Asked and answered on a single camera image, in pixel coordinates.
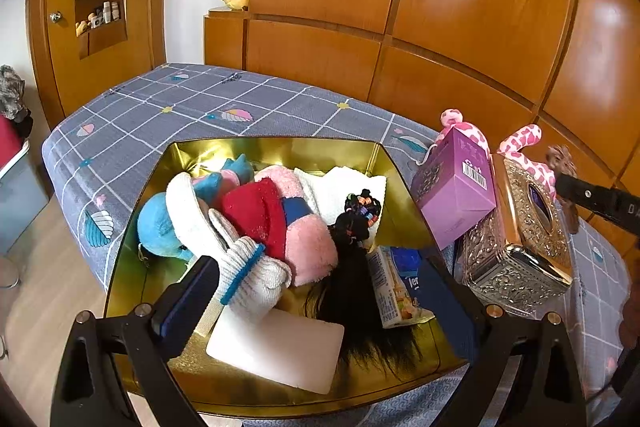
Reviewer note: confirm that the red cloth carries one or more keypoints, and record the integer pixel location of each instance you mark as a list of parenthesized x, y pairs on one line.
[(10, 142)]

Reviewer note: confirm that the gold cardboard box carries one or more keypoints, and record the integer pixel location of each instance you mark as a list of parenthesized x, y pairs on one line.
[(210, 157)]

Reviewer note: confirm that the purple cardboard box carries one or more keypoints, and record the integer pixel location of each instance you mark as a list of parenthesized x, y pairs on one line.
[(450, 202)]

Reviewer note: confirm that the silver embossed tissue box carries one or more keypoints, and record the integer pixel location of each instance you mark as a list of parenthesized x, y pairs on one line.
[(515, 277)]

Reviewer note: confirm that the pink towel navy band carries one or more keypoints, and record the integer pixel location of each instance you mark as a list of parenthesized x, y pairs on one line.
[(310, 247)]

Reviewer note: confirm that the brown satin scrunchie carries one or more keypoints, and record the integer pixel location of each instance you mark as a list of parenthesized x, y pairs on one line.
[(560, 159)]

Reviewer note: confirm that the grey storage box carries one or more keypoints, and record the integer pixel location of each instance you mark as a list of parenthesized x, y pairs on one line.
[(20, 207)]

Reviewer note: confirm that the grey fuzzy cloth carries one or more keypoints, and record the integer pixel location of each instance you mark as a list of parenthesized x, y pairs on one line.
[(11, 89)]

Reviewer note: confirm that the blue plush toy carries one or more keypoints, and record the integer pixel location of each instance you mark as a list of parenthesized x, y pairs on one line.
[(160, 227)]

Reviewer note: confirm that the blue tissue pack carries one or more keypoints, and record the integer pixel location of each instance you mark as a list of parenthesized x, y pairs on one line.
[(400, 282)]

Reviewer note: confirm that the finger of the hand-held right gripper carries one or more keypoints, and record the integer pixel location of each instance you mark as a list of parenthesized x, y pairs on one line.
[(582, 197)]

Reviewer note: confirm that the red fuzzy sock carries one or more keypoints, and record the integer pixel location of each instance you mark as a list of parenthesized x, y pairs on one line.
[(255, 217)]

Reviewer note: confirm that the wooden cabinet with shelf niche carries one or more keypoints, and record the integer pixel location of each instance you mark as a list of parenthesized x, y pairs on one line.
[(100, 77)]

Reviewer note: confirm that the white knit sock blue stripe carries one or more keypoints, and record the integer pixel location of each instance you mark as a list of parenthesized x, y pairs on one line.
[(250, 277)]

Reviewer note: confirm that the pink spotted plush giraffe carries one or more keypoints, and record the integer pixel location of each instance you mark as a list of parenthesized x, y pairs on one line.
[(525, 139)]

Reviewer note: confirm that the white cloth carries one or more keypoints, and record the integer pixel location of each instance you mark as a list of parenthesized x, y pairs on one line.
[(335, 197)]

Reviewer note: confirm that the white card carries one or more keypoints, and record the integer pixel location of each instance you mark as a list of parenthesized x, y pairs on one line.
[(280, 352)]

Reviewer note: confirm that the grey checked bed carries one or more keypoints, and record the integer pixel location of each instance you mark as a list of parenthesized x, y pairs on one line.
[(200, 97)]

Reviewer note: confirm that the cream towel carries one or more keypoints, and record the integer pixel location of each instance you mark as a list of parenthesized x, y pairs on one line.
[(212, 317)]

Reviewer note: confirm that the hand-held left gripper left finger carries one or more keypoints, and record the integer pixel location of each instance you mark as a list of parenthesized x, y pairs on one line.
[(187, 307)]

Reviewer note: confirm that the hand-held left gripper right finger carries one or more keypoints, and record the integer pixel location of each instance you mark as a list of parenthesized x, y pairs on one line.
[(457, 312)]

